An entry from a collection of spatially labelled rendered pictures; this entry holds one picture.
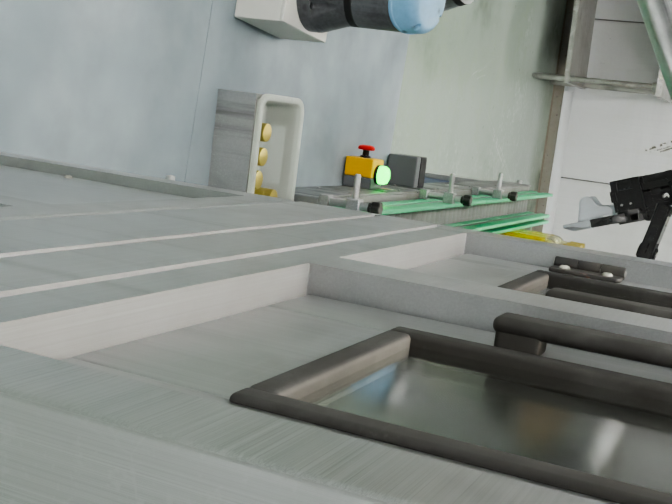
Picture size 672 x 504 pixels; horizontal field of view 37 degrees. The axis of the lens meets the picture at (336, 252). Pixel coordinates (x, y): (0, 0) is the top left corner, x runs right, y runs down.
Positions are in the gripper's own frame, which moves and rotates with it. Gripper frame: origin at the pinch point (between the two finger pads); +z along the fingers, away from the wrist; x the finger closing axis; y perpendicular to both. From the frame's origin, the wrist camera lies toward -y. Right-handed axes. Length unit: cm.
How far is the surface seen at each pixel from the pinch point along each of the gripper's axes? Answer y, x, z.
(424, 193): 15, -43, 42
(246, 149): 24, 36, 47
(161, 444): -4, 170, -20
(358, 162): 24, -24, 50
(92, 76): 35, 71, 50
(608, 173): 36, -582, 76
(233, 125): 29, 36, 48
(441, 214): 10, -64, 45
